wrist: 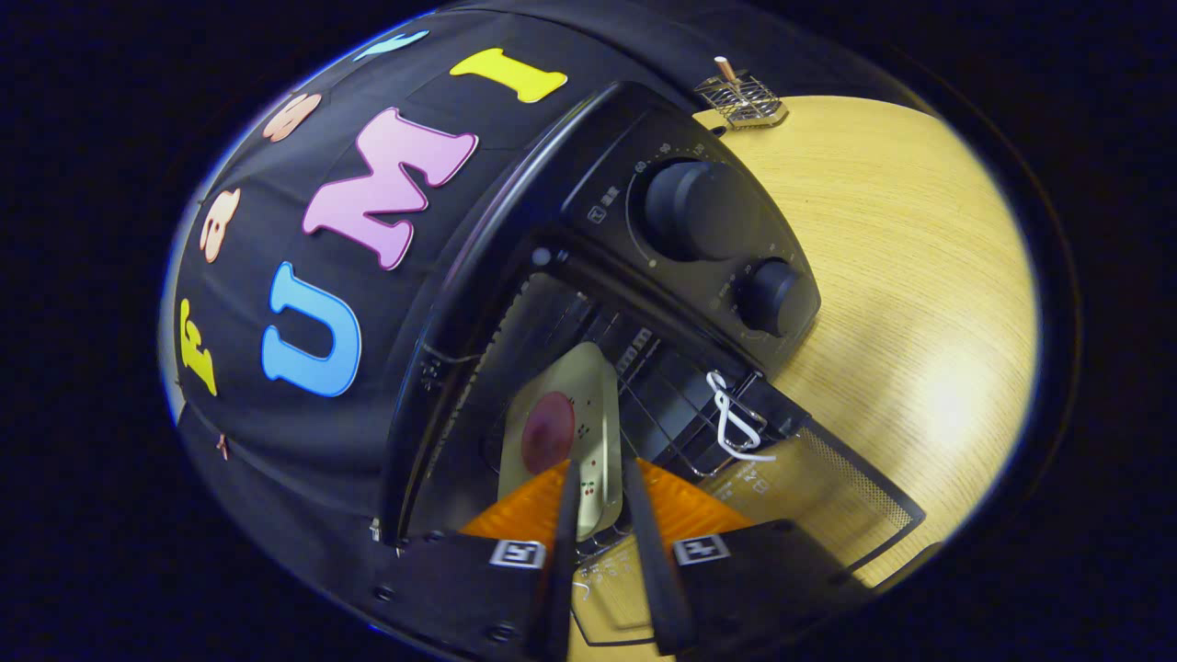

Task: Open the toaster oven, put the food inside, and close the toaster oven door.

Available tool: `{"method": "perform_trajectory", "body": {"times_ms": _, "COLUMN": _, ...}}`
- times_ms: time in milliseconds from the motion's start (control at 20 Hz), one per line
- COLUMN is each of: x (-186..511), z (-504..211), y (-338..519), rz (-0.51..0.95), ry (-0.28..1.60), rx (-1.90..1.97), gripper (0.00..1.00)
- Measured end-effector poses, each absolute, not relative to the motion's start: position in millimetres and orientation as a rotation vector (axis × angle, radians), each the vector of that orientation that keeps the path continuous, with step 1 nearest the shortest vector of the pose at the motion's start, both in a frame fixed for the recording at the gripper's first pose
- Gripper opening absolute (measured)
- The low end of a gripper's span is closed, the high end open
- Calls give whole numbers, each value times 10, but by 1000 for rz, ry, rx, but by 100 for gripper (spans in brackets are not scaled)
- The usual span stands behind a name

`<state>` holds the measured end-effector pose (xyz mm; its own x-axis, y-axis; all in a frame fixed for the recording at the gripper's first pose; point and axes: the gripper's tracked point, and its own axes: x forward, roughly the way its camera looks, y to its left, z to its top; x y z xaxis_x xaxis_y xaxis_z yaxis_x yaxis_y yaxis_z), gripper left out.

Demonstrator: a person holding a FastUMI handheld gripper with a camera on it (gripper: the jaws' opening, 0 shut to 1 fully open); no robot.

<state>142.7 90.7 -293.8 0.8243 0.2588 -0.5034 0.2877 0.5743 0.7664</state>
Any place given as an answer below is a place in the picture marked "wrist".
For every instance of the pink meat slice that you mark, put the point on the pink meat slice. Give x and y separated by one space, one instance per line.
548 432

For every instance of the black toaster oven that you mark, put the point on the black toaster oven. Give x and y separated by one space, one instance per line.
699 211

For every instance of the cream square plate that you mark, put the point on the cream square plate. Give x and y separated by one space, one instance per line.
588 386

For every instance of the small pale stick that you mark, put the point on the small pale stick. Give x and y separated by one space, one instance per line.
726 70

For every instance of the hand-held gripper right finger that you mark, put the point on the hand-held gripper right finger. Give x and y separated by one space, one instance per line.
657 570

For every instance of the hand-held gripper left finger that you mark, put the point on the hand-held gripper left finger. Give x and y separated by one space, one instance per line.
559 570

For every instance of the small red clip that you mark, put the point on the small red clip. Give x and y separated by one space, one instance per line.
222 448

